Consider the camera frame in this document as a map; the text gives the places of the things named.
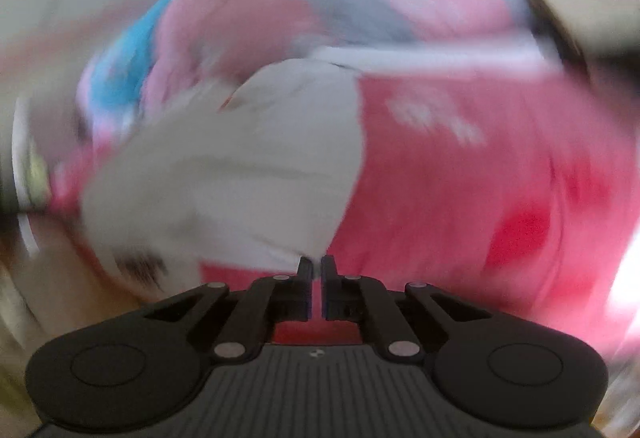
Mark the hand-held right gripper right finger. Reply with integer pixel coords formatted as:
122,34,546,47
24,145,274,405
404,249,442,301
320,255,493,364

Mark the pink grey floral quilt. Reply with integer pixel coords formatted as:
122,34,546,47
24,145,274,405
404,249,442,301
145,0,516,119

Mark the pink floral bed blanket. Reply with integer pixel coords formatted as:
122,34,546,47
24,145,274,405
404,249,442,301
50,70,640,359

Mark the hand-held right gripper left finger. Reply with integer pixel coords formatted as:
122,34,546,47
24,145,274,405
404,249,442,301
145,257,314,365

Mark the white garment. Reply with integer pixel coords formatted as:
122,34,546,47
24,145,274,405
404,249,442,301
82,60,363,275

